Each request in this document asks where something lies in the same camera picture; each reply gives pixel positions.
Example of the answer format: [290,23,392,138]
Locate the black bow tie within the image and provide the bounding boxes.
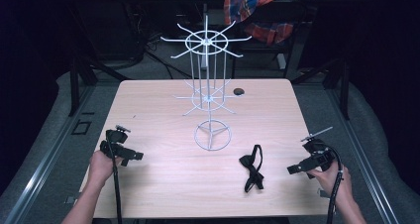
[239,144,265,194]

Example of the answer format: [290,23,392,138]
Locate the person's left hand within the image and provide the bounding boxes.
[87,150,125,186]

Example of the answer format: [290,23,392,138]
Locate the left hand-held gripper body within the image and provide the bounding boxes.
[99,125,132,160]

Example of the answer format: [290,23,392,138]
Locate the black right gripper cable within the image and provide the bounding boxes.
[325,144,345,224]

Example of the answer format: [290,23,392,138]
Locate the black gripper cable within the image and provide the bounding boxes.
[106,131,124,224]
[325,144,345,224]

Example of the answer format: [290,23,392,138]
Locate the white wire display rack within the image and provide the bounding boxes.
[159,15,253,152]

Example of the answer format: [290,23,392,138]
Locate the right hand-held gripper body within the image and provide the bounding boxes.
[299,126,337,172]

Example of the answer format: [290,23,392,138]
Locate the black chair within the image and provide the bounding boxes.
[230,0,306,80]

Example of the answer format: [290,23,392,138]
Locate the black metal stand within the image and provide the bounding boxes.
[290,56,352,121]
[66,56,100,118]

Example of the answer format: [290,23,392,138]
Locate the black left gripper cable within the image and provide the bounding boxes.
[106,131,124,224]

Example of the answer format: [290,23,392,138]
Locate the black floor cables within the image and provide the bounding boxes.
[140,32,194,80]

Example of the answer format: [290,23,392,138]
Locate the metal floor rail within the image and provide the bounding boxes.
[0,84,97,224]
[325,84,401,224]

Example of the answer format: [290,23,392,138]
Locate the person's right hand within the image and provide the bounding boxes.
[306,161,357,203]

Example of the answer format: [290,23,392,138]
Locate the plaid cloth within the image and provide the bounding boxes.
[223,0,295,47]

